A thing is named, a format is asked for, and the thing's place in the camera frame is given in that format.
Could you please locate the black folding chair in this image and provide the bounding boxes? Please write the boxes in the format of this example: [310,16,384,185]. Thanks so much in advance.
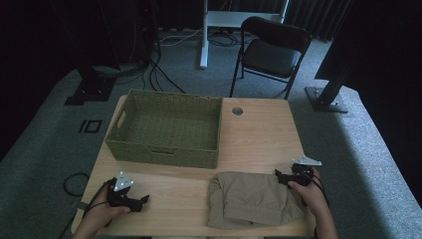
[229,15,313,101]

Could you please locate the black floor tape marks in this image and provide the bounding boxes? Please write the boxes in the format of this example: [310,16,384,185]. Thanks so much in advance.
[78,119,104,134]

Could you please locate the white floor cable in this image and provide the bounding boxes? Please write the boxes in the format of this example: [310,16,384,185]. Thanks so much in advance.
[158,27,204,48]

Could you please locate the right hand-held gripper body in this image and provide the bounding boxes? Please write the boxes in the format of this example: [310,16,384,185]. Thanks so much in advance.
[286,155,322,187]

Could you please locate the person's left hand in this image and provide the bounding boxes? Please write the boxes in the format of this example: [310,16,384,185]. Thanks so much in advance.
[82,189,132,231]

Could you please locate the right hand-held gripper cable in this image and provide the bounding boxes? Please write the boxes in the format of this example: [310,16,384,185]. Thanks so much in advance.
[307,170,331,209]

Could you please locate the black stand base left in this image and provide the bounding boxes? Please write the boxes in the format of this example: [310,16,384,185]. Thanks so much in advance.
[64,49,121,107]

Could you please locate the black equipment tower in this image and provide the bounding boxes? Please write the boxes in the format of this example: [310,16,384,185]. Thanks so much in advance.
[132,0,161,65]

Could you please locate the person's right hand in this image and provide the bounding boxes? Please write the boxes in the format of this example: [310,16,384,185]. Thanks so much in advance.
[287,166,330,217]

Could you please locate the dark curtain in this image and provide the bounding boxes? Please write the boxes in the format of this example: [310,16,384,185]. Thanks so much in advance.
[285,0,353,42]

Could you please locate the khaki pants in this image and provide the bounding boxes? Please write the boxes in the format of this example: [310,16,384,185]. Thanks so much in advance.
[206,170,309,231]

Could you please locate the grey stand base right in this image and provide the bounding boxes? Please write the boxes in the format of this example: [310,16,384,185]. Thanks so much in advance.
[305,56,352,115]

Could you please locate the white metal desk frame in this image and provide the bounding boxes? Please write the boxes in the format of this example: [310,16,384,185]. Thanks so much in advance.
[199,0,291,70]

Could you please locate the black floor cable bundle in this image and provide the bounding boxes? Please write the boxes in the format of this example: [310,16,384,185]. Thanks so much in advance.
[112,33,187,96]

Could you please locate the green woven basket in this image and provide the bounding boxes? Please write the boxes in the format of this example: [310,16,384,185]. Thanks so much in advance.
[105,89,223,169]

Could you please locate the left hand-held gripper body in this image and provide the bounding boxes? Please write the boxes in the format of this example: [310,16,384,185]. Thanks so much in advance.
[106,170,137,213]

